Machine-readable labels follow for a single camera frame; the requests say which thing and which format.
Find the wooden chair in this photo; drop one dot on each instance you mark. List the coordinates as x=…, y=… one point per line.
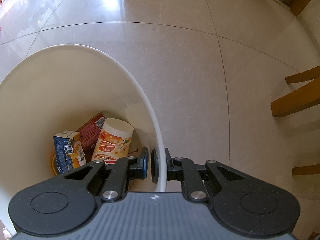
x=296, y=101

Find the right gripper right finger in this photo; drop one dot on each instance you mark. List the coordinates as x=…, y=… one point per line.
x=241, y=203

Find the white plastic bucket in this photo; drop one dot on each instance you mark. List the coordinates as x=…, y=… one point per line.
x=61, y=88

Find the red tin can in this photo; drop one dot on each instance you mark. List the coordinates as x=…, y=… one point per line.
x=90, y=131

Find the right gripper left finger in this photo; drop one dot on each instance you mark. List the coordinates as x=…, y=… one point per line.
x=66, y=202

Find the blue juice carton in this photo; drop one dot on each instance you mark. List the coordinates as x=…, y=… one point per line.
x=68, y=151

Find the yellow milk tea cup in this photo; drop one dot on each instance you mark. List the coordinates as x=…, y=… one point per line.
x=113, y=142

